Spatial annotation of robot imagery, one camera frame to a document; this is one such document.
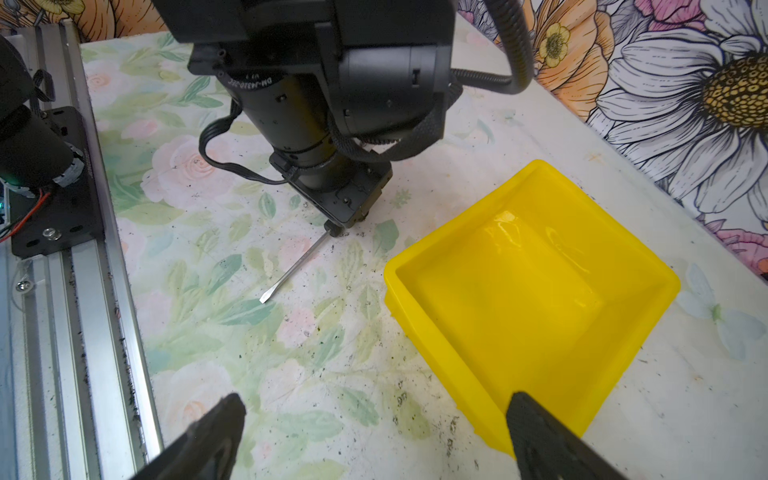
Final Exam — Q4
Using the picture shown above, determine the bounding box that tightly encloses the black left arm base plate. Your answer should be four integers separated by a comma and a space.
7, 106, 104, 259

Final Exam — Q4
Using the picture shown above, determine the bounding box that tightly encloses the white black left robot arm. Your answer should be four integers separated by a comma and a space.
155, 1, 459, 229

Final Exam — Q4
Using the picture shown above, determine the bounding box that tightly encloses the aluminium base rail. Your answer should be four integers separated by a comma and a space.
1, 21, 163, 479

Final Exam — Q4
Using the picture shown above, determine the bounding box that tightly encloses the black handled screwdriver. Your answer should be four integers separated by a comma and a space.
259, 220, 344, 304

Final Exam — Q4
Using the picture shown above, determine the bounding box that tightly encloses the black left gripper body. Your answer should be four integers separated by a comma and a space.
269, 152, 393, 229

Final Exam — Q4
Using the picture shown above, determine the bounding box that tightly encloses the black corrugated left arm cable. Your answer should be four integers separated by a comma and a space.
449, 0, 536, 96

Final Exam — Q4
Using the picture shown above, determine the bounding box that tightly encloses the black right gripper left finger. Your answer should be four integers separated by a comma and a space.
132, 393, 246, 480

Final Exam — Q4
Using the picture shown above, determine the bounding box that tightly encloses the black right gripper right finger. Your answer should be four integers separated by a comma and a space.
506, 391, 624, 480

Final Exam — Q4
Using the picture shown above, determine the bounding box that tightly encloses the yellow plastic bin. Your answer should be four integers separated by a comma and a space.
384, 160, 681, 454

